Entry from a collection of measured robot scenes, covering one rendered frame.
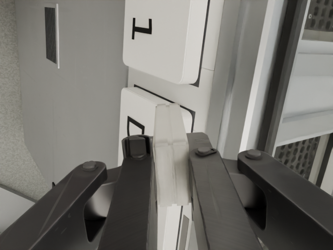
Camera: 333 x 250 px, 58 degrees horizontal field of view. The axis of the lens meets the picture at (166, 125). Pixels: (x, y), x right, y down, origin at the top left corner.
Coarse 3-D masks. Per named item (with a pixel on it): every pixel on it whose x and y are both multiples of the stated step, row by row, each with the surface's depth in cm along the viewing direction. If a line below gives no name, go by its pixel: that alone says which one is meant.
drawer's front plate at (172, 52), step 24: (144, 0) 28; (168, 0) 25; (192, 0) 23; (144, 24) 29; (168, 24) 26; (192, 24) 24; (144, 48) 29; (168, 48) 26; (192, 48) 24; (168, 72) 26; (192, 72) 25
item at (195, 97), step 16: (208, 0) 24; (208, 16) 24; (208, 32) 24; (208, 48) 25; (208, 64) 25; (128, 80) 36; (144, 80) 33; (160, 80) 31; (208, 80) 25; (160, 96) 31; (176, 96) 29; (192, 96) 27; (208, 96) 25; (192, 112) 27; (192, 128) 27
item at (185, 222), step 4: (184, 216) 30; (184, 220) 30; (188, 220) 29; (184, 224) 30; (188, 224) 30; (184, 228) 30; (184, 232) 30; (180, 236) 31; (184, 236) 30; (180, 240) 31; (184, 240) 30; (180, 244) 31; (184, 244) 30; (180, 248) 31; (184, 248) 31
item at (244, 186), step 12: (192, 132) 16; (192, 144) 14; (204, 144) 14; (228, 168) 12; (240, 180) 11; (192, 192) 12; (240, 192) 11; (252, 192) 11; (252, 204) 11; (264, 204) 11
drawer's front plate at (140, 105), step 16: (128, 96) 33; (144, 96) 31; (128, 112) 33; (144, 112) 31; (160, 208) 30; (176, 208) 30; (160, 224) 31; (176, 224) 31; (160, 240) 31; (176, 240) 31
